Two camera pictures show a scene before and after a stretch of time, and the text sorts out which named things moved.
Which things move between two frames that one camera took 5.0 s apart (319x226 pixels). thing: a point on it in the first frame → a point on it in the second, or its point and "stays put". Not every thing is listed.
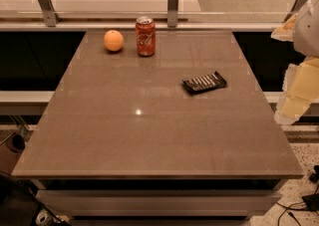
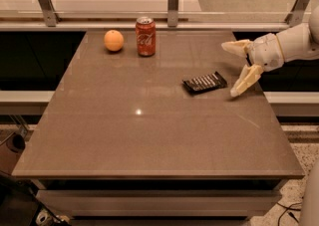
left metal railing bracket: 46,4 stays put
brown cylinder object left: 11,151 stays put
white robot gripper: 307,34 → 266,52
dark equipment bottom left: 21,206 stays put
